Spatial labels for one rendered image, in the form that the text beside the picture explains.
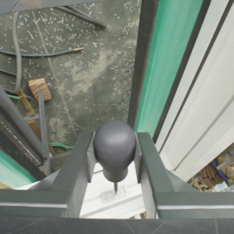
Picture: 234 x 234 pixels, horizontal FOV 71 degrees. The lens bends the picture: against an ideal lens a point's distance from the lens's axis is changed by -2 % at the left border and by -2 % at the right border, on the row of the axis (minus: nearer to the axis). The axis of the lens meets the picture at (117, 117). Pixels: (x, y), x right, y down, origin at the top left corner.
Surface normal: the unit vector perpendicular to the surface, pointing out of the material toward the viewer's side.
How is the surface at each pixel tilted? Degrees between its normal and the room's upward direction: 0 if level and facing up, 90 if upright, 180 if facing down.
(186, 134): 90
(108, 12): 0
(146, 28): 90
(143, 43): 90
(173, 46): 0
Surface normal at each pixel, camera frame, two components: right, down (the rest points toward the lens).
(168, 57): 0.32, 0.76
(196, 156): -0.95, 0.26
